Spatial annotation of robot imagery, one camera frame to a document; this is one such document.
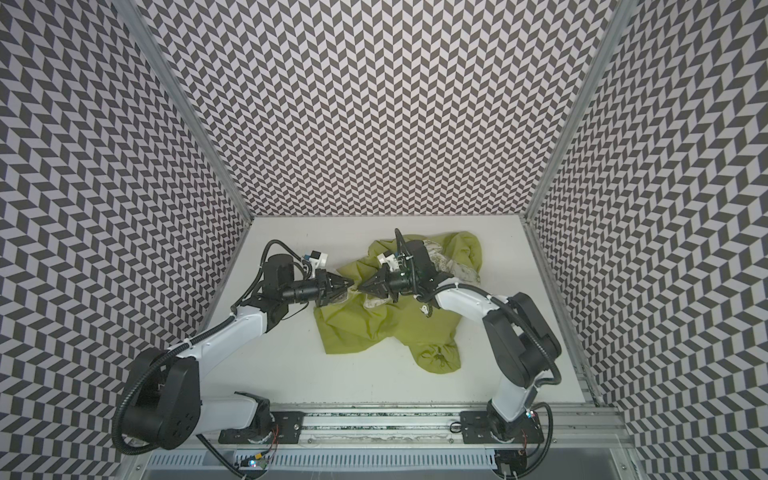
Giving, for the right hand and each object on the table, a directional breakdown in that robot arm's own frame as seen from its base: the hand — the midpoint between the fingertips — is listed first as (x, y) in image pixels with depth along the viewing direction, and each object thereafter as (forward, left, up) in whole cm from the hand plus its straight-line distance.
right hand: (361, 286), depth 79 cm
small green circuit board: (-37, +22, -13) cm, 45 cm away
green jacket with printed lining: (-3, +3, -15) cm, 16 cm away
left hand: (0, +2, +2) cm, 3 cm away
